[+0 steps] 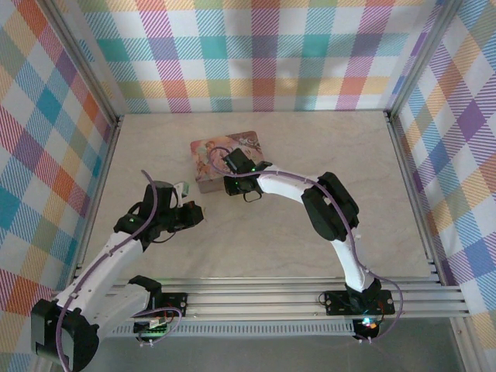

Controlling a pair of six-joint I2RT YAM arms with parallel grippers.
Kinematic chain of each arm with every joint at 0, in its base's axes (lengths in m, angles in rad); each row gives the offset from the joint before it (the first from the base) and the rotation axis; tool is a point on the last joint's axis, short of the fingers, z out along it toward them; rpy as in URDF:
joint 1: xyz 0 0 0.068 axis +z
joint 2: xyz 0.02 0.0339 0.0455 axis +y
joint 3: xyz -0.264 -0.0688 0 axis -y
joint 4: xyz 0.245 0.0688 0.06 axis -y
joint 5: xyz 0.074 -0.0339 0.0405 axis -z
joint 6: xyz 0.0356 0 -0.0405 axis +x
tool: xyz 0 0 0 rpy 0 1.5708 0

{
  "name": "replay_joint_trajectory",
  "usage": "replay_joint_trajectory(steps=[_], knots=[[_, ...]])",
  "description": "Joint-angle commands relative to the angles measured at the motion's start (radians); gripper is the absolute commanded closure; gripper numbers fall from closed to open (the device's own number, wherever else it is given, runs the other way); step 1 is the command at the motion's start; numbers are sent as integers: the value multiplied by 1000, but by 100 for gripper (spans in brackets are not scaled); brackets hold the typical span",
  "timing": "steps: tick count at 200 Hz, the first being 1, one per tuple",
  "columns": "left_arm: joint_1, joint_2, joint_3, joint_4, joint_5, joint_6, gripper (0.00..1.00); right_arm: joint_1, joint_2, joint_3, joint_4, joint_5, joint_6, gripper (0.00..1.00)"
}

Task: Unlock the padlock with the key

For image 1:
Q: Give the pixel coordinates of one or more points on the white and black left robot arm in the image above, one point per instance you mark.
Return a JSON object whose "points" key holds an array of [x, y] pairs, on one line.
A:
{"points": [[104, 263]]}

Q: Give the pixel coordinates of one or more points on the aluminium table side rail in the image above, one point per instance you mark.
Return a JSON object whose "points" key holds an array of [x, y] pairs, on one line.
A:
{"points": [[100, 186], [414, 193]]}

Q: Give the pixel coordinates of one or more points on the aluminium frame post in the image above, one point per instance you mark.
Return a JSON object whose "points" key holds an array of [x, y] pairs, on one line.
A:
{"points": [[91, 66], [421, 58]]}

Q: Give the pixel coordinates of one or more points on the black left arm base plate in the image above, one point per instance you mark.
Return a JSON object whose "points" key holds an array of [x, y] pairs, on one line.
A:
{"points": [[174, 302]]}

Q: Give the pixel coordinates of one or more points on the aluminium mounting rail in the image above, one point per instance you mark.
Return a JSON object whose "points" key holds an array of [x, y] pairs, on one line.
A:
{"points": [[252, 298]]}

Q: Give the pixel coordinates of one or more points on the pink floral tin box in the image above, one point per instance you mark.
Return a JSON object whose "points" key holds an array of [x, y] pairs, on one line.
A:
{"points": [[205, 162]]}

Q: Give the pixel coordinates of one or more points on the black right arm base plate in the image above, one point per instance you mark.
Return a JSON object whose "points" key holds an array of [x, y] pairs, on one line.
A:
{"points": [[337, 302]]}

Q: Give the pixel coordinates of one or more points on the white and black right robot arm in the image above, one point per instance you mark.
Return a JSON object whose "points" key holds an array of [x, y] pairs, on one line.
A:
{"points": [[286, 186]]}

